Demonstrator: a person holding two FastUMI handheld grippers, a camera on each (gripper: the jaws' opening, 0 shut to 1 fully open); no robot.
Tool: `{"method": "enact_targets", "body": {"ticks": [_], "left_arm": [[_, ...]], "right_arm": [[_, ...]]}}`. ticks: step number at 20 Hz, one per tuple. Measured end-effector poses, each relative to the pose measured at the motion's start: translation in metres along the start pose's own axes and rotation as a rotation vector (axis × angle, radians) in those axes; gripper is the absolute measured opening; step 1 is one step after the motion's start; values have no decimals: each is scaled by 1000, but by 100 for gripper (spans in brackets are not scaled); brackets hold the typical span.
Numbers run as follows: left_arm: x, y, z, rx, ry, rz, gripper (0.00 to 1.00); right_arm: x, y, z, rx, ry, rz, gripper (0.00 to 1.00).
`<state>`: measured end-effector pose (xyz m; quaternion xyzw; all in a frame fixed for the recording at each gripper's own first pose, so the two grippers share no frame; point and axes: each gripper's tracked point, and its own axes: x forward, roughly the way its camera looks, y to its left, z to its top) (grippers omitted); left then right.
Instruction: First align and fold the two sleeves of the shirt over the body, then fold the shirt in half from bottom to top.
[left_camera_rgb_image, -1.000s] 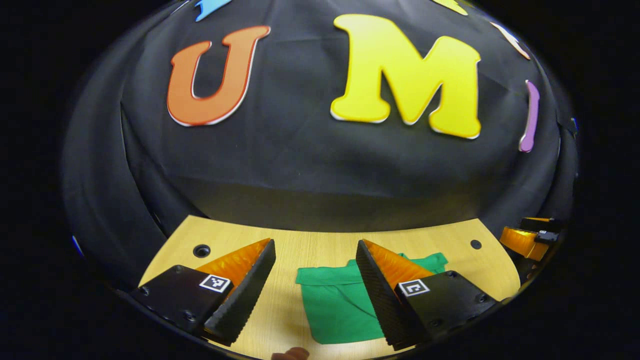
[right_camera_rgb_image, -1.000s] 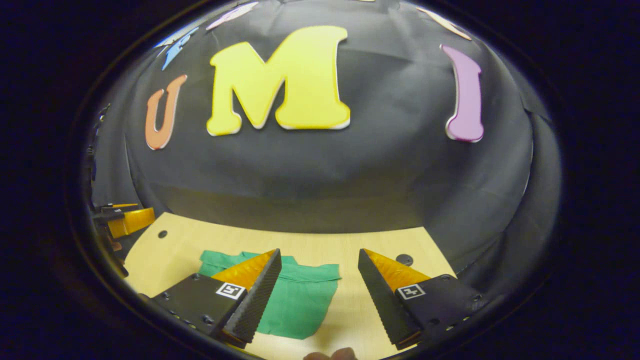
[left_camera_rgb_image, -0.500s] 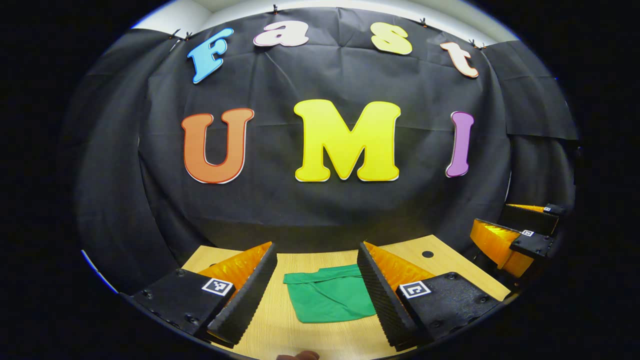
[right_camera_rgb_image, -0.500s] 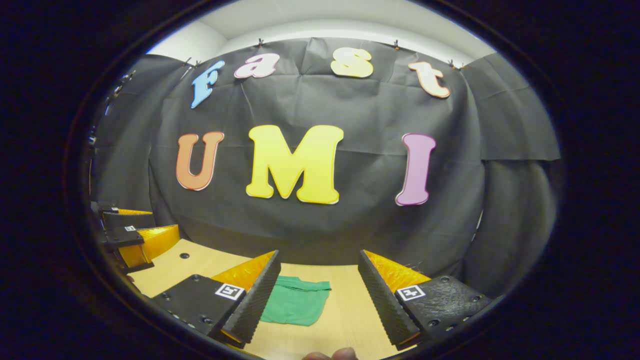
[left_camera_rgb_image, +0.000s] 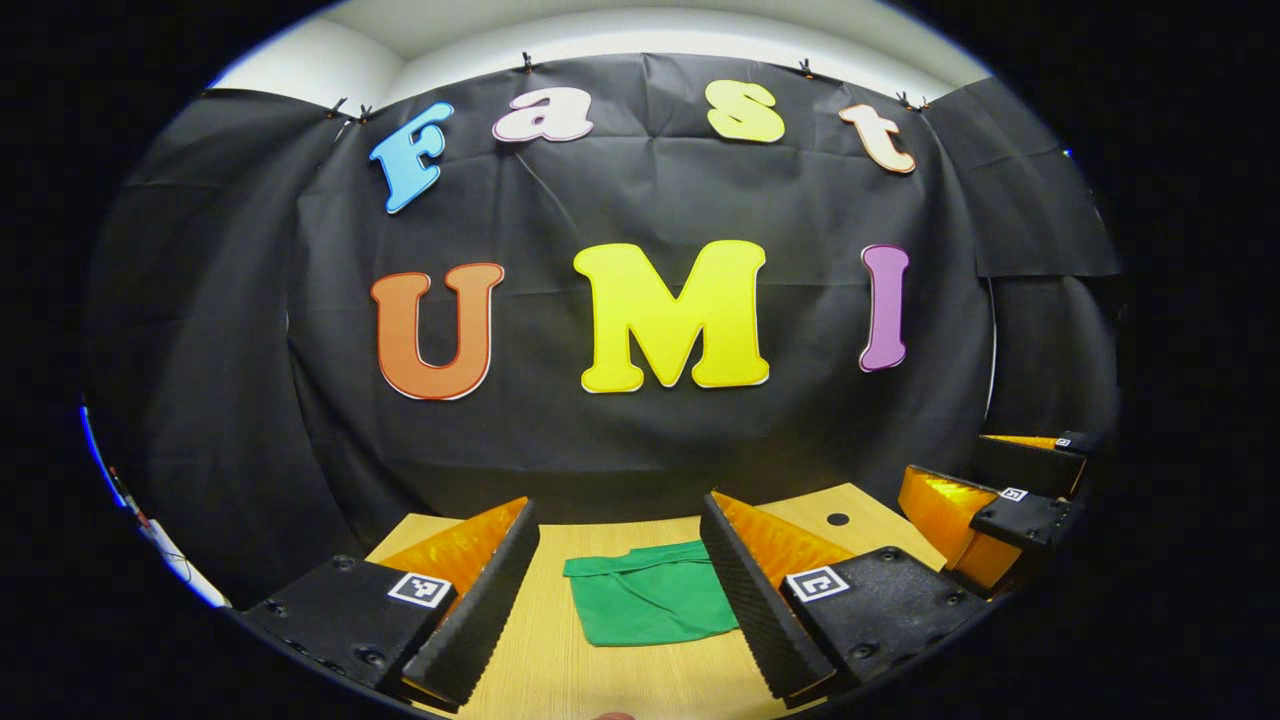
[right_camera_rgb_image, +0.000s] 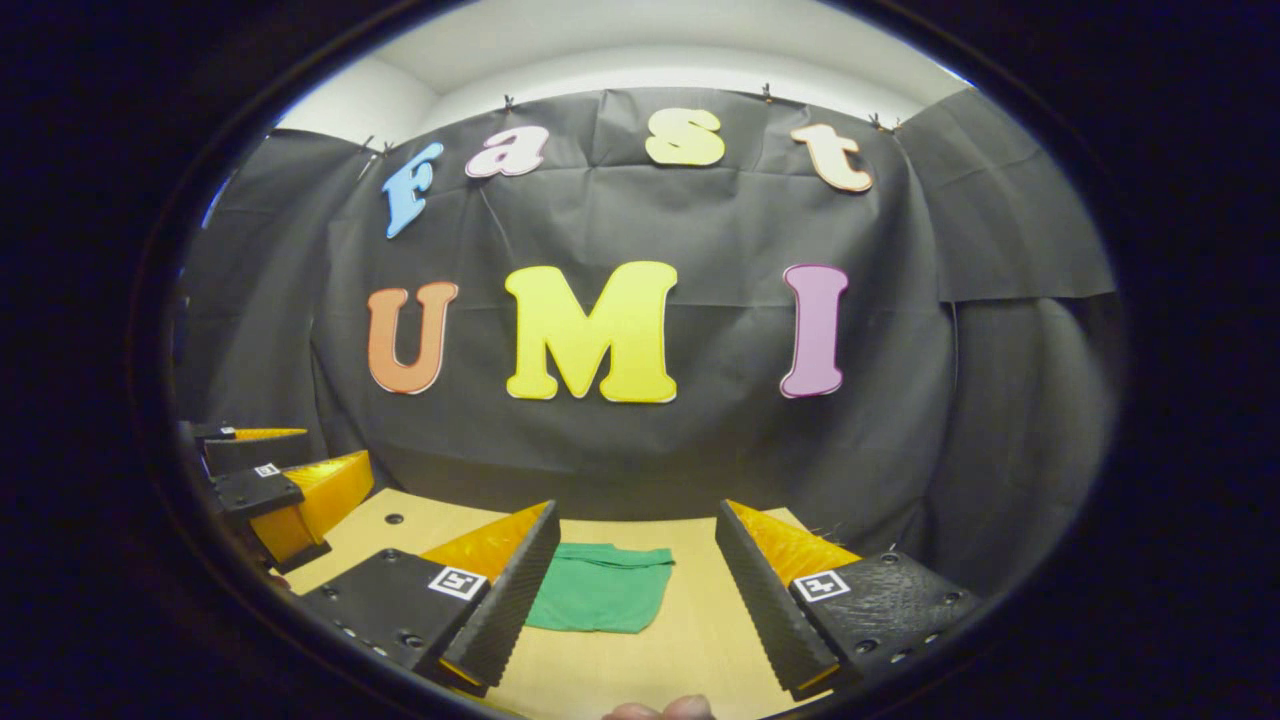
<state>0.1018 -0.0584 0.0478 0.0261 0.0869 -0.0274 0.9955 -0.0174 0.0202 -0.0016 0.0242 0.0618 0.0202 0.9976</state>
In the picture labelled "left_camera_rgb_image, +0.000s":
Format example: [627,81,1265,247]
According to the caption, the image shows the black backdrop cloth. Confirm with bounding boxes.
[85,52,1123,611]

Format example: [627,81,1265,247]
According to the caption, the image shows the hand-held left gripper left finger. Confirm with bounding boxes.
[240,497,541,713]

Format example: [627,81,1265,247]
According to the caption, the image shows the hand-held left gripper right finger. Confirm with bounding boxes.
[698,490,996,711]

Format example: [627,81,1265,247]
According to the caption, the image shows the green T-shirt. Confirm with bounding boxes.
[562,540,741,648]

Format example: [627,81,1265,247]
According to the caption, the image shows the row of black cloth clips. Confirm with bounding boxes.
[325,50,931,126]

